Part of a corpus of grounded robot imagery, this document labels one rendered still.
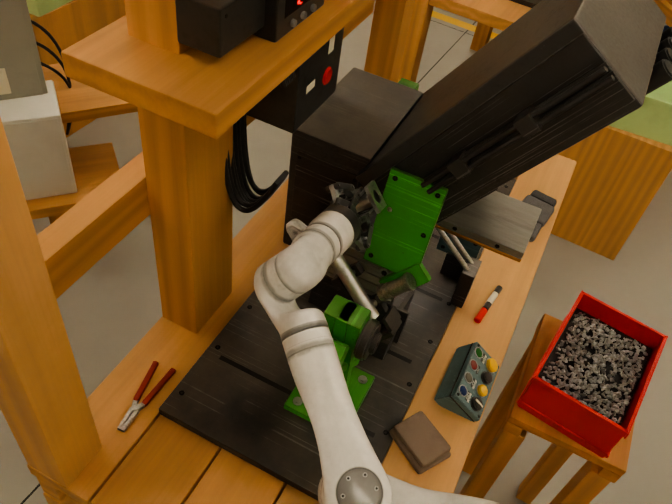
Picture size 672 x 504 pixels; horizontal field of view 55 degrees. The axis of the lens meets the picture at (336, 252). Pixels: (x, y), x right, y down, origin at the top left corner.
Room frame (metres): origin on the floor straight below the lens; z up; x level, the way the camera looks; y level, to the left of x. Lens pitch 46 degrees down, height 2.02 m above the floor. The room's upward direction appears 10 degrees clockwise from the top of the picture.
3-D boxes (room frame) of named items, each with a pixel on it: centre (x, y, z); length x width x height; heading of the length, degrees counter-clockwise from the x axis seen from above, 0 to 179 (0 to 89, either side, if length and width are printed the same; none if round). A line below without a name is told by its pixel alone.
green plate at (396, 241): (0.95, -0.13, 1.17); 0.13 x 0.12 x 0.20; 161
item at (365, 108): (1.19, 0.00, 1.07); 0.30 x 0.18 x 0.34; 161
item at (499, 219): (1.09, -0.22, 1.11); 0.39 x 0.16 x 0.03; 71
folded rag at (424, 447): (0.61, -0.22, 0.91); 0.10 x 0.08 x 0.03; 39
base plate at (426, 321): (1.04, -0.10, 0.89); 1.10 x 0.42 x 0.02; 161
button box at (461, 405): (0.77, -0.32, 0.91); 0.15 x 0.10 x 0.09; 161
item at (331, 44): (1.01, 0.14, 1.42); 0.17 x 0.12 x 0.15; 161
